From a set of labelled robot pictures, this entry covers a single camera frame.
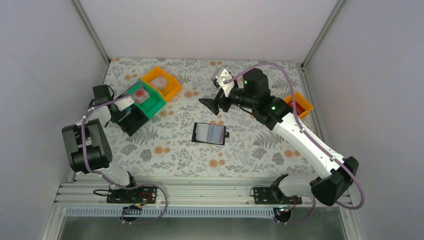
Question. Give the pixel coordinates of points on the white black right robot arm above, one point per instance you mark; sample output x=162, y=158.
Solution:
x=335, y=172

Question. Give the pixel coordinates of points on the white red card in green bin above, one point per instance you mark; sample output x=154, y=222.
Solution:
x=141, y=95

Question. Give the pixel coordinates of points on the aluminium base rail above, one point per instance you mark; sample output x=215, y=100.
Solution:
x=179, y=197

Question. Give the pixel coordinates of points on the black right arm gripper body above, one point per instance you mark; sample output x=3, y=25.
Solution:
x=221, y=91

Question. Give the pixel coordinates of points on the black leather card holder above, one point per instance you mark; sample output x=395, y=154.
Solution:
x=207, y=133

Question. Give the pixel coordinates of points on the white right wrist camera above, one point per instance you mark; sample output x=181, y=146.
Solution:
x=222, y=78

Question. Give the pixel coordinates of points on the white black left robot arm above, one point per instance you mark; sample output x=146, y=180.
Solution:
x=86, y=144

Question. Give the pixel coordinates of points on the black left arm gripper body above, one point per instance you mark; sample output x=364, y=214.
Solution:
x=115, y=118

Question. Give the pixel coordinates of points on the white card in orange bin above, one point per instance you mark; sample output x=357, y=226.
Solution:
x=159, y=82

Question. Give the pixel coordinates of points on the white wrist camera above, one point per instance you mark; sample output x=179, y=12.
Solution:
x=222, y=78
x=124, y=102

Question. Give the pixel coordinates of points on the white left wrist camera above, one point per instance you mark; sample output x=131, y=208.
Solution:
x=124, y=102

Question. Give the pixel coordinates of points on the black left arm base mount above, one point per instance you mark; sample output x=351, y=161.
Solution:
x=132, y=195

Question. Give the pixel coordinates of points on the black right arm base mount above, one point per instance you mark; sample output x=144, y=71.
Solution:
x=272, y=196

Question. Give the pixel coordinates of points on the teal card in black bin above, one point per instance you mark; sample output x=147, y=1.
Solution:
x=127, y=113

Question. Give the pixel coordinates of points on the black plastic bin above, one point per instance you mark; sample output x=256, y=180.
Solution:
x=134, y=121

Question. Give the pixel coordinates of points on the orange plastic bin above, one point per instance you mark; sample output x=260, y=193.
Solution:
x=303, y=107
x=171, y=90

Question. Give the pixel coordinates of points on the floral patterned table mat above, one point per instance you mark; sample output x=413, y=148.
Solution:
x=185, y=139

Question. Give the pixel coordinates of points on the red cards in bin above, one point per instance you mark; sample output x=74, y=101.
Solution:
x=299, y=109

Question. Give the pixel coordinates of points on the green plastic bin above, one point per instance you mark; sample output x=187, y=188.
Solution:
x=151, y=106

